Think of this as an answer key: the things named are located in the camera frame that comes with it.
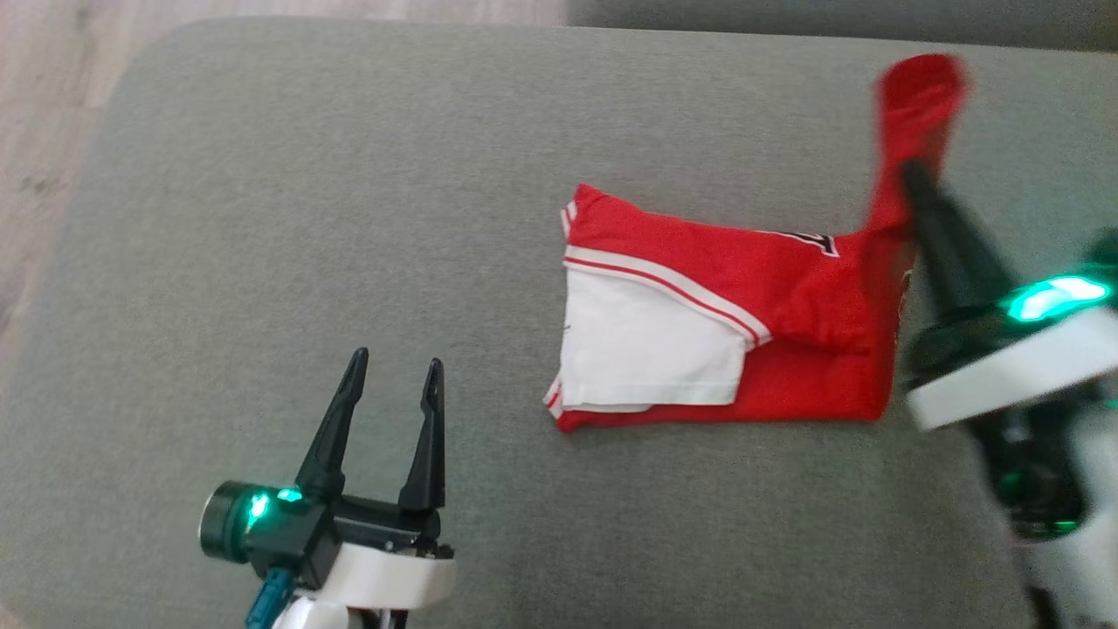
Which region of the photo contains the large grey sofa seat cushion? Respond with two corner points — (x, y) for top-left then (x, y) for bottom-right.
(0, 16), (1118, 629)

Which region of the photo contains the blue left gripper cable plug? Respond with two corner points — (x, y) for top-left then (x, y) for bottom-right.
(245, 567), (295, 629)

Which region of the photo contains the red white sports jersey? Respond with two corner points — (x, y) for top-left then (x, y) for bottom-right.
(542, 52), (971, 434)

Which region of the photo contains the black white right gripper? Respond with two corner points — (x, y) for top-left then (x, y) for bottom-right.
(899, 159), (1118, 433)

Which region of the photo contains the small grey sofa cushion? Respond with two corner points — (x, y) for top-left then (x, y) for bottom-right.
(566, 0), (1118, 52)

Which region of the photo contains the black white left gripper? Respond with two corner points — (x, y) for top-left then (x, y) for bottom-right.
(198, 347), (458, 612)

